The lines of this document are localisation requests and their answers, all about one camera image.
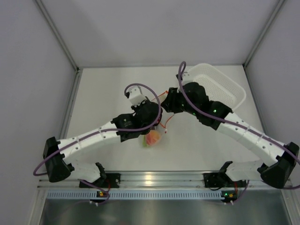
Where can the aluminium mounting rail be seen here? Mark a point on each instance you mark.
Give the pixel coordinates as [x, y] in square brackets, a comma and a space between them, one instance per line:
[143, 179]

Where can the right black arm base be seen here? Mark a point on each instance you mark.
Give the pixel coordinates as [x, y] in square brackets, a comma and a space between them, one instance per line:
[211, 180]

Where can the white perforated plastic basket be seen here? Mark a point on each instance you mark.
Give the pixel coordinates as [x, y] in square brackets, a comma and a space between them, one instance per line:
[218, 86]

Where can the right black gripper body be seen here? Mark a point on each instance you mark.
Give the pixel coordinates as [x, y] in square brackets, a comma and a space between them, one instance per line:
[177, 103]

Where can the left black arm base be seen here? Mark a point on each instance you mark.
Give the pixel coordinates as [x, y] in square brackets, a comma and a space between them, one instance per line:
[112, 180]

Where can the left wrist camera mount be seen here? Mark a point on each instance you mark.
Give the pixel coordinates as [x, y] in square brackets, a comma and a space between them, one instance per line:
[135, 96]

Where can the white slotted cable duct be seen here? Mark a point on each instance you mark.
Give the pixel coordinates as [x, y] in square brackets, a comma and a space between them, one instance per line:
[137, 195]

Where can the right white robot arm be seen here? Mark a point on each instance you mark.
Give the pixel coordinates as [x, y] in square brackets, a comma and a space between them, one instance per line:
[276, 160]

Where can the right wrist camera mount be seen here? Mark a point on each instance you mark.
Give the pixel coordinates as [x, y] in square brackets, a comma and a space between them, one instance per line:
[184, 78]

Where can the orange fake peach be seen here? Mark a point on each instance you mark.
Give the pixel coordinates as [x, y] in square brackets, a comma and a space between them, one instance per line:
[152, 138]

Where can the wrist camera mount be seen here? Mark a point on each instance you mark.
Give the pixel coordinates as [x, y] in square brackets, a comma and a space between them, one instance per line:
[184, 78]
[135, 96]

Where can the clear zip top bag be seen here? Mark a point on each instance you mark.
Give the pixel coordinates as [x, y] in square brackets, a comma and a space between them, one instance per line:
[161, 127]

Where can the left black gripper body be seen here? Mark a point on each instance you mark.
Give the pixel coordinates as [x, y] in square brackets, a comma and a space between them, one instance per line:
[137, 108]

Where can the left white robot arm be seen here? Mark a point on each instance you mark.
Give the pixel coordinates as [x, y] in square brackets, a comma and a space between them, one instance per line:
[62, 157]

